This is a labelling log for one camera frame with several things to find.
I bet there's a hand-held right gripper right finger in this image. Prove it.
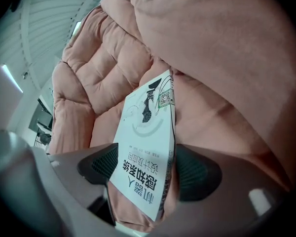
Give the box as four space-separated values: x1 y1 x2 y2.
175 143 291 217

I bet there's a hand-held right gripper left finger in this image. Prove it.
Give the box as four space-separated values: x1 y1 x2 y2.
47 142 119 210

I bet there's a pink padded sofa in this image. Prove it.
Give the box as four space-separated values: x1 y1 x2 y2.
48 0 296 233

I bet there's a white book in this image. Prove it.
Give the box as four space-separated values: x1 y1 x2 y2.
109 69 177 222

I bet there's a black wire rack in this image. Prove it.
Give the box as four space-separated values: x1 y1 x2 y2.
29 100 53 154

